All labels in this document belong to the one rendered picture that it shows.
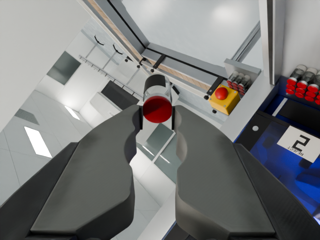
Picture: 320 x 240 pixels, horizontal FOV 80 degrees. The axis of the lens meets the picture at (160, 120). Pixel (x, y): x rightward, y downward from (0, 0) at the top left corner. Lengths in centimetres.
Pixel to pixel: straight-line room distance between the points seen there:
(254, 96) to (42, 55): 138
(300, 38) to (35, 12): 143
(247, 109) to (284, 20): 26
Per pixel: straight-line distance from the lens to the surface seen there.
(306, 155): 59
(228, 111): 67
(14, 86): 166
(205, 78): 87
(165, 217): 64
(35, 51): 161
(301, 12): 47
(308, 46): 53
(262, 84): 68
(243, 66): 72
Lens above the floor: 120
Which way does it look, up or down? 2 degrees down
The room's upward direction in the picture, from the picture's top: 143 degrees counter-clockwise
